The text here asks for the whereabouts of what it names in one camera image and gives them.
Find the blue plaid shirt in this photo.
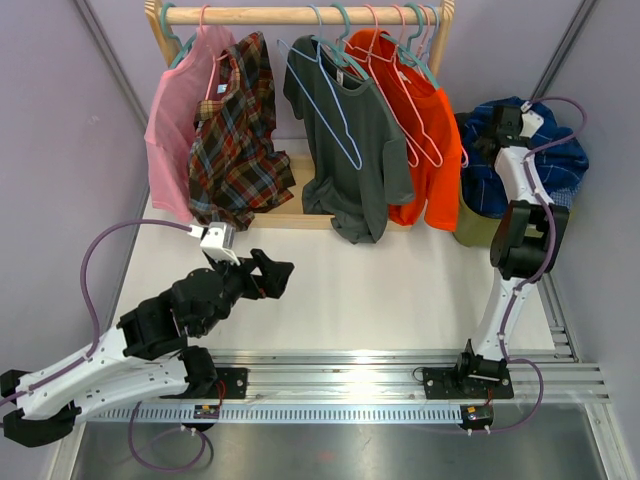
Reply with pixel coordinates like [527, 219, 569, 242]
[455, 97, 589, 219]

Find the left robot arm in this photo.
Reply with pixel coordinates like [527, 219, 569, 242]
[1, 249, 294, 448]

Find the blue hanger at rack end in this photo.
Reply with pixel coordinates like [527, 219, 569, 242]
[426, 4, 444, 71]

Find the light blue wire hanger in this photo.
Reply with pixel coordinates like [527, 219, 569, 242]
[276, 3, 364, 170]

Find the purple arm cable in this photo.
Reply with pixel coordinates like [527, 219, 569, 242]
[499, 95, 589, 436]
[0, 219, 194, 409]

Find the blue checked shirt in basket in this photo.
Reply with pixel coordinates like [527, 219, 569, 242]
[547, 184, 581, 211]

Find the teal hanger with pink shirt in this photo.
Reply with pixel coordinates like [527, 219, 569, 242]
[160, 2, 197, 69]

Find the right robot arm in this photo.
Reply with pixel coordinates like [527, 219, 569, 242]
[452, 105, 569, 399]

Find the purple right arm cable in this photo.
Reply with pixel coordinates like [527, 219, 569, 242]
[499, 95, 589, 436]

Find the pink hanger at rack end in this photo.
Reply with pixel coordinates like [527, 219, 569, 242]
[416, 5, 435, 61]

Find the pink hanger with plaid shirt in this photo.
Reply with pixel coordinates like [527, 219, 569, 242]
[198, 5, 234, 100]

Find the wooden clothes rack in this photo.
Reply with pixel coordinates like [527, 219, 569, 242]
[144, 1, 455, 230]

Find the orange t-shirt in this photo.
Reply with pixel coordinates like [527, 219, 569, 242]
[376, 39, 463, 232]

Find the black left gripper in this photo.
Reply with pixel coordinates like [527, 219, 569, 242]
[197, 249, 294, 336]

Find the teal hanger with grey shirt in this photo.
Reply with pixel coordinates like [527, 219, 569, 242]
[326, 2, 369, 80]

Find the dark grey shirt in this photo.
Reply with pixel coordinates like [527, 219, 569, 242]
[283, 35, 415, 244]

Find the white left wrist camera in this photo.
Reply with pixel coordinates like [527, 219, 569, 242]
[189, 222, 240, 265]

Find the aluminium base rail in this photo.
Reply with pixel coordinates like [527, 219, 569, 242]
[96, 352, 610, 424]

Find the green laundry basket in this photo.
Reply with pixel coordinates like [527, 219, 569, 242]
[453, 194, 500, 248]

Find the pink shirt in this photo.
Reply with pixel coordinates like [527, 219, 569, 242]
[144, 33, 211, 222]

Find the teal hanger with orange shirt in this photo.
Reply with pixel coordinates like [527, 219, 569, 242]
[380, 2, 443, 89]

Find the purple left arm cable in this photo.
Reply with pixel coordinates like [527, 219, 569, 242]
[0, 219, 194, 409]

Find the pink empty wire hanger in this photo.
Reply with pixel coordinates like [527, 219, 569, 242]
[343, 28, 424, 168]
[379, 4, 444, 168]

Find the red brown plaid shirt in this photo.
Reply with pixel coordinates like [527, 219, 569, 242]
[187, 32, 296, 231]

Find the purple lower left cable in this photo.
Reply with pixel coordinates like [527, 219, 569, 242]
[128, 399, 217, 474]

